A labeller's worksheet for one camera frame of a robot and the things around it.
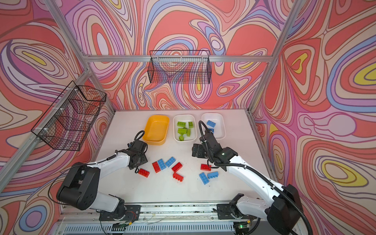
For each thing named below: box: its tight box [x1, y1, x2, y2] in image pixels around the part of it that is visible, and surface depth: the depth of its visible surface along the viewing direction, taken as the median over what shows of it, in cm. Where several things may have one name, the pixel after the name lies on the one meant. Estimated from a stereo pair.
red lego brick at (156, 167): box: [151, 161, 162, 174], surface depth 90 cm
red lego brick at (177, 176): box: [172, 172, 184, 182], surface depth 86 cm
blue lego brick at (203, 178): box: [198, 172, 210, 186], surface depth 86 cm
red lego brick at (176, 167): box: [171, 161, 183, 173], surface depth 90 cm
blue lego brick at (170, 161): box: [164, 156, 176, 168], surface depth 92 cm
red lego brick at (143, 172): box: [138, 167, 151, 178], surface depth 88 cm
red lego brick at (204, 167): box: [200, 163, 212, 172], surface depth 90 cm
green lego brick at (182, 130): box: [177, 127, 188, 136], surface depth 106 cm
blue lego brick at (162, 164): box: [157, 158, 167, 171], surface depth 90 cm
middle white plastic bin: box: [173, 114, 198, 143], surface depth 109 cm
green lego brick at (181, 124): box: [176, 121, 187, 128], surface depth 110 cm
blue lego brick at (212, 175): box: [207, 171, 219, 180], surface depth 86 cm
